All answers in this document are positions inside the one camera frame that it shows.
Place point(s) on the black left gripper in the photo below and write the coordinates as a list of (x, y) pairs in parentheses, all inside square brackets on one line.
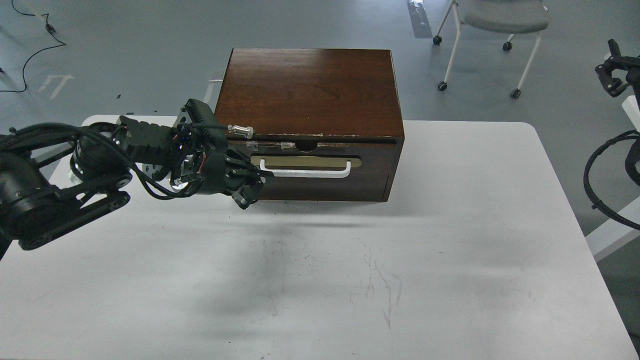
[(209, 170)]

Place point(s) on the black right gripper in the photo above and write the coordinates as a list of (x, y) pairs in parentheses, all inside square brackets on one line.
[(614, 86)]

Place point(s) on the wooden drawer with white handle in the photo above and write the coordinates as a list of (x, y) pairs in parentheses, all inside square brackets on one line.
[(332, 171)]

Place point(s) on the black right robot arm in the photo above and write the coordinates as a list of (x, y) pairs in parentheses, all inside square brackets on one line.
[(613, 168)]

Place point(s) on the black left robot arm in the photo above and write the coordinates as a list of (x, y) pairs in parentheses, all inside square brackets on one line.
[(126, 175)]

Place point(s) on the dark wooden drawer cabinet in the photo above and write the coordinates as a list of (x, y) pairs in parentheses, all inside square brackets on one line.
[(312, 95)]

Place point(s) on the grey office chair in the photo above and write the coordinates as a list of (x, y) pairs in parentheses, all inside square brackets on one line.
[(511, 17)]

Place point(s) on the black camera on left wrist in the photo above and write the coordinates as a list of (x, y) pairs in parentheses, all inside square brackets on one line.
[(197, 119)]

